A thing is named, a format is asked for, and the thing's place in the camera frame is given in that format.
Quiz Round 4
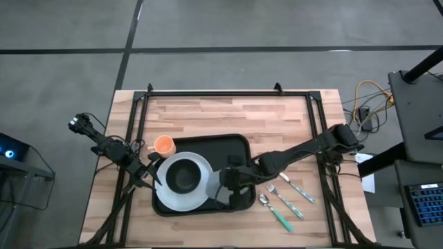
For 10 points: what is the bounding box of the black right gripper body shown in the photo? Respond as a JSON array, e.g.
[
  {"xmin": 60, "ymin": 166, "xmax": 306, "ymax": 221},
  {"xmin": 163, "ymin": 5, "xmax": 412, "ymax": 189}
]
[{"xmin": 219, "ymin": 154, "xmax": 257, "ymax": 211}]

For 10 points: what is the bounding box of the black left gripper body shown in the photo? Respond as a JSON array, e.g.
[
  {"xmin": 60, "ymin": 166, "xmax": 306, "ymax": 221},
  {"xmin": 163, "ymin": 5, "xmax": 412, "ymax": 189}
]
[{"xmin": 123, "ymin": 154, "xmax": 163, "ymax": 194}]

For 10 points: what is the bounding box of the black bowl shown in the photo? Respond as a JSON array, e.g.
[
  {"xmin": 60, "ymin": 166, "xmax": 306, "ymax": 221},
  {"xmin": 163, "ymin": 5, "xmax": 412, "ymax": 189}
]
[{"xmin": 165, "ymin": 158, "xmax": 202, "ymax": 194}]

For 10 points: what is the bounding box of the orange cup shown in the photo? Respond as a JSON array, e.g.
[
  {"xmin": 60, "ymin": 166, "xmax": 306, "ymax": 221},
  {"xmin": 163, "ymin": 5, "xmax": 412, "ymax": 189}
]
[{"xmin": 147, "ymin": 135, "xmax": 177, "ymax": 158}]

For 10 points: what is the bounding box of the spoon with green handle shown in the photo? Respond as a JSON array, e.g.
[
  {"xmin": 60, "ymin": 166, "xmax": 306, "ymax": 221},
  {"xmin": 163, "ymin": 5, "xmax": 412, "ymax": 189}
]
[{"xmin": 258, "ymin": 192, "xmax": 294, "ymax": 233}]

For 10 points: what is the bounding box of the white round plate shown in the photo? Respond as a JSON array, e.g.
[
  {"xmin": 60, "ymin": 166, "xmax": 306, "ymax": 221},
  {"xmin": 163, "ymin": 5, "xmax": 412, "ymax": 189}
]
[{"xmin": 154, "ymin": 151, "xmax": 215, "ymax": 212}]

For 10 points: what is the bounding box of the fork with patterned handle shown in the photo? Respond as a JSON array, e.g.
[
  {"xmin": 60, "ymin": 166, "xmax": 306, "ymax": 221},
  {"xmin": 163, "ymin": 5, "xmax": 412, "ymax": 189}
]
[{"xmin": 264, "ymin": 182, "xmax": 305, "ymax": 220}]

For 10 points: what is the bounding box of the knife with patterned handle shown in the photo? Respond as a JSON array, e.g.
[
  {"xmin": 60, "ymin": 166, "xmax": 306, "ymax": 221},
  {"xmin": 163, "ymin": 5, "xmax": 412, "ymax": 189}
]
[{"xmin": 279, "ymin": 172, "xmax": 316, "ymax": 204}]

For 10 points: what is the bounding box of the black plastic tray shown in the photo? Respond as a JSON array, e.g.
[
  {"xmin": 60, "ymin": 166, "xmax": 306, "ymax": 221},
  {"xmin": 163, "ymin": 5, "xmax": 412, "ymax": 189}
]
[{"xmin": 151, "ymin": 133, "xmax": 257, "ymax": 218}]

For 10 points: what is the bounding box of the grey side table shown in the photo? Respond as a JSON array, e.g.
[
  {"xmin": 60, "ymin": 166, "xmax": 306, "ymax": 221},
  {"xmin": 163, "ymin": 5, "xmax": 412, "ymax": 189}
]
[{"xmin": 0, "ymin": 155, "xmax": 56, "ymax": 181}]

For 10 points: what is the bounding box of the computer with blue light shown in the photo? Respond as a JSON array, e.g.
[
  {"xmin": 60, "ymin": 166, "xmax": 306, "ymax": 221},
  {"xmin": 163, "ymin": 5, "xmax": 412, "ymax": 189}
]
[{"xmin": 0, "ymin": 132, "xmax": 30, "ymax": 162}]

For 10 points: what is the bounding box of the white paper sheet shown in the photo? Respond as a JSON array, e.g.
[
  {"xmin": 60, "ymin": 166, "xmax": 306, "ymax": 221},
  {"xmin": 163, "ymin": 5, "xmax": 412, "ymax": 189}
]
[{"xmin": 354, "ymin": 151, "xmax": 377, "ymax": 194}]

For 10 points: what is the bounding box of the black power adapter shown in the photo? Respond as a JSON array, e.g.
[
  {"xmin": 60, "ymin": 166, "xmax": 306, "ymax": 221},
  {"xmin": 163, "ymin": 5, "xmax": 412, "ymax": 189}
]
[{"xmin": 358, "ymin": 106, "xmax": 374, "ymax": 132}]

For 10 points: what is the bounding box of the black cart beam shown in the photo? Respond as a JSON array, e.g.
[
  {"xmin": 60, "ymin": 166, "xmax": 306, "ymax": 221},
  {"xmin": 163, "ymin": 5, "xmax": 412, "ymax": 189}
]
[{"xmin": 356, "ymin": 141, "xmax": 408, "ymax": 178}]

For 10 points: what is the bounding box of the backlit keyboard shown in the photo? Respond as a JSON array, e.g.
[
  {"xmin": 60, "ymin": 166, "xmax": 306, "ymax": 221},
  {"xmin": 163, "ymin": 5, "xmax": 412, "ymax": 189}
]
[{"xmin": 404, "ymin": 182, "xmax": 443, "ymax": 228}]

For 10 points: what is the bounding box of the dark grey desk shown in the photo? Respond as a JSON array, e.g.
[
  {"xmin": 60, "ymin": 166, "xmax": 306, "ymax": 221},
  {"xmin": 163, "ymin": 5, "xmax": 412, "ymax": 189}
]
[{"xmin": 394, "ymin": 159, "xmax": 443, "ymax": 249}]

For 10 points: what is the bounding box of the black monitor corner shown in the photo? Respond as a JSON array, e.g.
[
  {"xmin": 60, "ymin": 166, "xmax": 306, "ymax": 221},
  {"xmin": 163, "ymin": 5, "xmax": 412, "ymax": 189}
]
[{"xmin": 424, "ymin": 124, "xmax": 443, "ymax": 141}]

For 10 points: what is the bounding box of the black pole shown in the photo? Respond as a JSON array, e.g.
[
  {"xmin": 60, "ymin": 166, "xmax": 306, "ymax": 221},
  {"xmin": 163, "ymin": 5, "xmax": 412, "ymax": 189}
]
[{"xmin": 403, "ymin": 46, "xmax": 443, "ymax": 84}]

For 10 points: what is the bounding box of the black metal table frame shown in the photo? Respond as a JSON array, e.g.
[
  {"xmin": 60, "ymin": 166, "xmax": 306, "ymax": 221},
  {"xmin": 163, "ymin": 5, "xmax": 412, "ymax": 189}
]
[{"xmin": 78, "ymin": 82, "xmax": 377, "ymax": 249}]

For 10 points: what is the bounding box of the yellow cable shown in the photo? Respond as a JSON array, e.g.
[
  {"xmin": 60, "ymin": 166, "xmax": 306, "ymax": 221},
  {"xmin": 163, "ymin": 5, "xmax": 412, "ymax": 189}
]
[{"xmin": 352, "ymin": 79, "xmax": 395, "ymax": 127}]

